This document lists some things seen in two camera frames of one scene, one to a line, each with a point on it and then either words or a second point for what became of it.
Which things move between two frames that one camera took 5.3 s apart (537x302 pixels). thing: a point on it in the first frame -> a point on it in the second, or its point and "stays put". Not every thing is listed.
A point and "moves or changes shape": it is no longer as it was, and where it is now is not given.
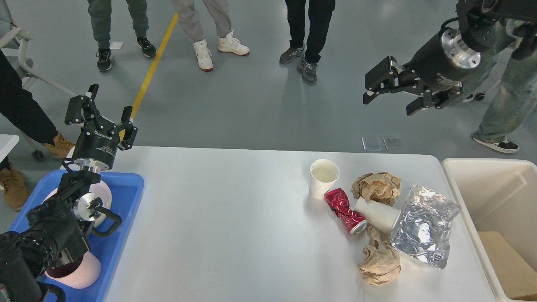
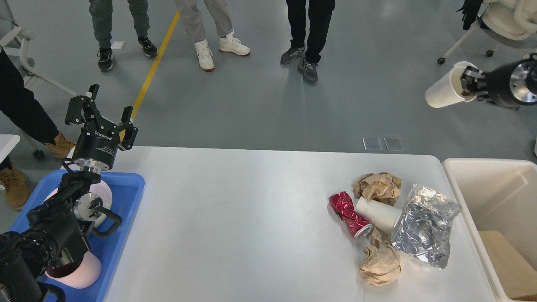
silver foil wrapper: [423, 231] stays put
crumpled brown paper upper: [381, 187] stays put
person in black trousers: [320, 12] stays put
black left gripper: [97, 147] stays put
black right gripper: [437, 63] -> [511, 86]
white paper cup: [323, 174] moves or changes shape
